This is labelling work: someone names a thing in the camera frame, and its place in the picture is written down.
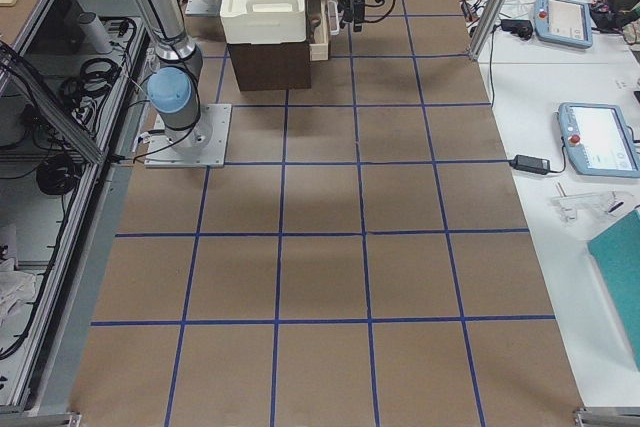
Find wooden drawer with white handle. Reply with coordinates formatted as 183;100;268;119
306;0;340;62

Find grey orange scissors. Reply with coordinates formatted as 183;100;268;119
309;18;321;36

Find dark brown drawer cabinet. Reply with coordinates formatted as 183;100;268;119
228;41;311;92

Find white plastic tray box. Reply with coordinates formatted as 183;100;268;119
220;0;307;45

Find far teach pendant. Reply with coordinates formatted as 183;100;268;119
532;0;593;49

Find teach pendant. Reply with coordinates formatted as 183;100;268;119
532;0;593;49
557;102;639;178

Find black power adapter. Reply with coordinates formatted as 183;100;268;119
509;154;551;175

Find grey cylinder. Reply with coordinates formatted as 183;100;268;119
77;12;113;54

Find near teach pendant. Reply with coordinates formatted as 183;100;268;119
557;102;639;178

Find clear acrylic parts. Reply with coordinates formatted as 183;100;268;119
550;183;636;223

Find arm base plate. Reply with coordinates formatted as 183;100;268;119
144;104;232;168

